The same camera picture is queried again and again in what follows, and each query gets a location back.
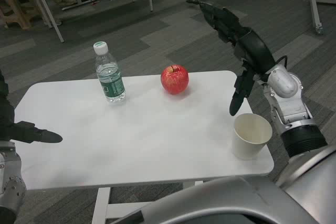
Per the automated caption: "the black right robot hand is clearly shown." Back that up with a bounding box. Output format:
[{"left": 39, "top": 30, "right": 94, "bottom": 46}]
[{"left": 186, "top": 0, "right": 277, "bottom": 116}]

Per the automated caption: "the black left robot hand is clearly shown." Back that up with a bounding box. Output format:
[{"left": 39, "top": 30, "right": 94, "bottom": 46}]
[{"left": 0, "top": 69, "right": 63, "bottom": 145}]

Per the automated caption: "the white paper cup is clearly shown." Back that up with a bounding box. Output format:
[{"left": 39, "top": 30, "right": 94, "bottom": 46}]
[{"left": 231, "top": 113, "right": 273, "bottom": 161}]

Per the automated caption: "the white metal wheeled stand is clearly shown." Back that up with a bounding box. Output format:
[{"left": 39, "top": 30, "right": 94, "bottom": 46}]
[{"left": 277, "top": 0, "right": 336, "bottom": 36}]

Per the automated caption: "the red apple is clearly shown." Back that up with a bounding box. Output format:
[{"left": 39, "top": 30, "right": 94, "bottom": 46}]
[{"left": 160, "top": 64, "right": 190, "bottom": 95}]

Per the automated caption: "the clear water bottle green label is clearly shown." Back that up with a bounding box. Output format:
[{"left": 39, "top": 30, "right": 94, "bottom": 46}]
[{"left": 92, "top": 40, "right": 127, "bottom": 104}]

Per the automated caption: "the beige plastic stool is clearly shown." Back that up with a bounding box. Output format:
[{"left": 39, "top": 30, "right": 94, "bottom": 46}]
[{"left": 0, "top": 0, "right": 40, "bottom": 30}]

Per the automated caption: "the silver robot chest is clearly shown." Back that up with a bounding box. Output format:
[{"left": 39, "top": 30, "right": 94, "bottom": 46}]
[{"left": 115, "top": 176, "right": 320, "bottom": 224}]

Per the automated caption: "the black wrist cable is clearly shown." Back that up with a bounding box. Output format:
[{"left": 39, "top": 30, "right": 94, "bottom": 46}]
[{"left": 272, "top": 55, "right": 289, "bottom": 71}]

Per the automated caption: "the white table frame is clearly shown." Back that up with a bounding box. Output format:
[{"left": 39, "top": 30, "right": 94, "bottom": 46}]
[{"left": 91, "top": 180, "right": 205, "bottom": 224}]

